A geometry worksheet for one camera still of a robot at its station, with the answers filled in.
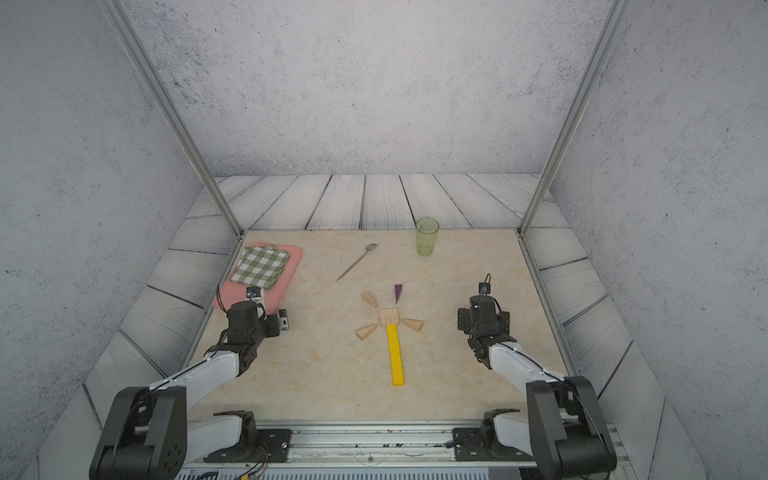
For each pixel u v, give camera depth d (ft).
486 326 2.28
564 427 1.35
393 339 2.98
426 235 3.58
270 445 2.39
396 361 2.85
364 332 3.01
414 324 3.07
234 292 2.62
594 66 2.58
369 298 3.26
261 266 3.60
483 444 2.38
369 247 3.77
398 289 3.33
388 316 3.14
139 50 2.49
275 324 2.69
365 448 2.43
